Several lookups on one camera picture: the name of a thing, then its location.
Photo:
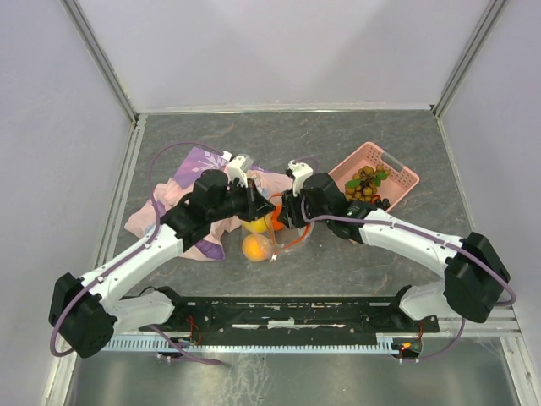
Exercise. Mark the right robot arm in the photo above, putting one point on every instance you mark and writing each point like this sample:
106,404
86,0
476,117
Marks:
472,275

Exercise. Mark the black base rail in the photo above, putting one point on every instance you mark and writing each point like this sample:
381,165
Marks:
289,320

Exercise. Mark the pink plastic basket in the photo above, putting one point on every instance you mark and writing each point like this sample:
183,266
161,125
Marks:
401,179

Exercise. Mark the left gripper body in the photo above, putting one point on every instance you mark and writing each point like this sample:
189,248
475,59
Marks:
245,203

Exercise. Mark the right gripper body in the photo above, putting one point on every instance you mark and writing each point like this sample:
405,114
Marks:
293,209

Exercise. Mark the fake yellow lemon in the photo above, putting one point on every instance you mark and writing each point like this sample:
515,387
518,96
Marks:
259,226

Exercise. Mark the clear zip top bag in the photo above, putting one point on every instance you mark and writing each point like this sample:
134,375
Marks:
286,240

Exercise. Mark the fake peach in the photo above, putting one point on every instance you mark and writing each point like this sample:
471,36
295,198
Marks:
256,247

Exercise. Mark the fake dark grape bunch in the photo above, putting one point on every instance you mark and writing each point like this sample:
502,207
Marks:
383,204

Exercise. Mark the fake orange persimmon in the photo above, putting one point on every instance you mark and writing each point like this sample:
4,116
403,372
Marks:
276,224

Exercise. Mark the light blue cable duct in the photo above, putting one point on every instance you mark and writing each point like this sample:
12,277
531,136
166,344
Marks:
152,342

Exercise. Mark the fake brown longan bunch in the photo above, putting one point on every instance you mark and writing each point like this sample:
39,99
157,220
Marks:
365,183

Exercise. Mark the pink purple printed cloth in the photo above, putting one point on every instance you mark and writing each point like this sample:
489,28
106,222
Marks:
196,202

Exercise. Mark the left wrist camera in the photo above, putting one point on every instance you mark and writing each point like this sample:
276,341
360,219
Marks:
237,167

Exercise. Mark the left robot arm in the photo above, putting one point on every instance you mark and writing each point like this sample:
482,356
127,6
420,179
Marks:
88,311

